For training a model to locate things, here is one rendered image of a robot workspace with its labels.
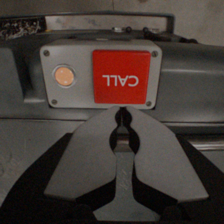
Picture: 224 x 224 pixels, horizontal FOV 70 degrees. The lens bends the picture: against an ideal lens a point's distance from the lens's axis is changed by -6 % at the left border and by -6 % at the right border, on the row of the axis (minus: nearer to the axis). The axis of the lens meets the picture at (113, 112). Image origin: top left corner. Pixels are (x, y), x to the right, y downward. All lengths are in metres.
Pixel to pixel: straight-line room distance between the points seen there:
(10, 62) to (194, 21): 1.45
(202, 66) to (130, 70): 0.09
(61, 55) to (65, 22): 0.74
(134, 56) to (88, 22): 0.74
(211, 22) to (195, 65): 1.42
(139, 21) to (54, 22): 0.42
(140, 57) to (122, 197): 0.26
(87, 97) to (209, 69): 0.15
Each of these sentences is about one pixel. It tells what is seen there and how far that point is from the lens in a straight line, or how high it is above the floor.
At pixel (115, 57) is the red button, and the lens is 0.18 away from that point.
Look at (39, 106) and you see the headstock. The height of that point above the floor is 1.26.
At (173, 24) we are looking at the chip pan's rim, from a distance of 0.88.
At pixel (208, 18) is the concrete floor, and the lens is 1.61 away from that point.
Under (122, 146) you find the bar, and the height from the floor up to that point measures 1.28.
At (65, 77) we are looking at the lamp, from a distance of 0.20.
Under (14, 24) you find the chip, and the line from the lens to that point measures 1.01.
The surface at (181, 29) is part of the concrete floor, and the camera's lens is 1.53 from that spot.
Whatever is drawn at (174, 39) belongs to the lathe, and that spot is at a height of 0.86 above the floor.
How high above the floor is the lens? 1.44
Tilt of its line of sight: 60 degrees down
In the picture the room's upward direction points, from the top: 177 degrees counter-clockwise
